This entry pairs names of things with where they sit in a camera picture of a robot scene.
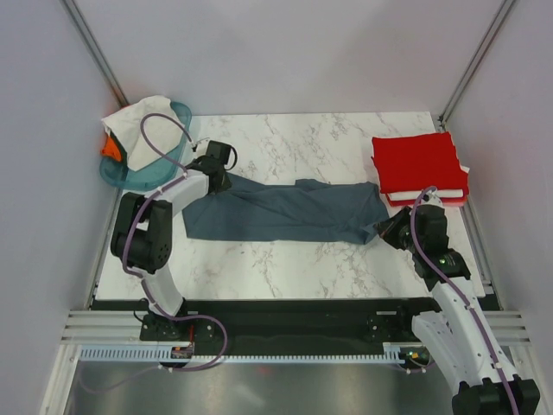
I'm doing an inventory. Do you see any grey-blue t-shirt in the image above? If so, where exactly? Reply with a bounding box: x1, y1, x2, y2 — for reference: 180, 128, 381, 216
182, 175, 389, 245

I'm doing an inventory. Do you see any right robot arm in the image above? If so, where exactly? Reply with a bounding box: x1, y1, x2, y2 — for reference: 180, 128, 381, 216
374, 203, 540, 414

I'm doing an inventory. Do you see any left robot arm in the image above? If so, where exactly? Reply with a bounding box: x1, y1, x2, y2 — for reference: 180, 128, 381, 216
110, 141, 238, 340

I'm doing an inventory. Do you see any folded red t-shirt bottom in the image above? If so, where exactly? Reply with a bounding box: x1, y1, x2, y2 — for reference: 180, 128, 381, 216
385, 189, 467, 207

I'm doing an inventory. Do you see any folded red t-shirt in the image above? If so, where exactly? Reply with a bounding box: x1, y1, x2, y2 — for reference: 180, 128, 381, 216
385, 189, 467, 207
372, 132, 468, 194

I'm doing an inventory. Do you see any folded white t-shirt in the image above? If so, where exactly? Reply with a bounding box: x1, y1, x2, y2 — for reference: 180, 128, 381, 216
378, 164, 469, 206

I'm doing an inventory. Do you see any crumpled white t-shirt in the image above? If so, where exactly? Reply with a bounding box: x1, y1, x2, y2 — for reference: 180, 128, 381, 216
100, 94, 187, 172

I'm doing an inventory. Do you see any teal plastic bin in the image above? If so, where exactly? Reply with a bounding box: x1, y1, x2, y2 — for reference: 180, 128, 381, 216
99, 101, 193, 192

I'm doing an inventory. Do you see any dark green t-shirt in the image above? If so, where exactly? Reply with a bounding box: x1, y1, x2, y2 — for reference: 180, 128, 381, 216
111, 133, 128, 165

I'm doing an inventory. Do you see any orange t-shirt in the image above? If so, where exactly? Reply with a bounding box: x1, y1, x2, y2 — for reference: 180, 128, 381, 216
100, 136, 118, 162

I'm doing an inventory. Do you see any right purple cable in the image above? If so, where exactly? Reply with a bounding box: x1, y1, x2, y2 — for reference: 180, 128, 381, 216
409, 185, 519, 415

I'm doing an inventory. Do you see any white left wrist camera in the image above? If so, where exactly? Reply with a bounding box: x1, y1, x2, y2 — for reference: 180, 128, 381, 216
192, 137, 210, 152

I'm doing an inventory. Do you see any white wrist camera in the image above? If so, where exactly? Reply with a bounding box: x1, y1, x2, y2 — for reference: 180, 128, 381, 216
192, 137, 210, 152
420, 192, 443, 208

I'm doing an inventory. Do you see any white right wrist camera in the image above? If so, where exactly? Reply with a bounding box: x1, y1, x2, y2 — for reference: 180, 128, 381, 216
420, 192, 443, 208

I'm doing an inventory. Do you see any white slotted cable duct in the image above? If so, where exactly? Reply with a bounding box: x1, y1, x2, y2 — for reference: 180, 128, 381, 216
79, 342, 423, 364

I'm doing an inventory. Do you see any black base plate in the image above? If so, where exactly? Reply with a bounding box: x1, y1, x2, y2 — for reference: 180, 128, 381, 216
140, 297, 439, 354

